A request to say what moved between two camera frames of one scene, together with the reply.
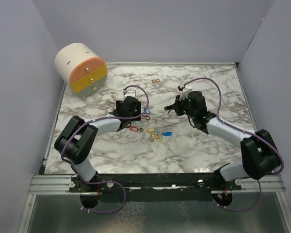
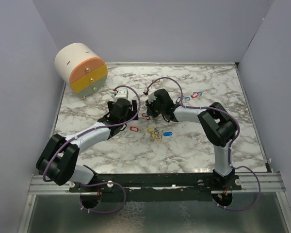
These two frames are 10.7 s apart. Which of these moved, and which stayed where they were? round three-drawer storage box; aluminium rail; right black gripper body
Moved: right black gripper body
Stayed: aluminium rail; round three-drawer storage box
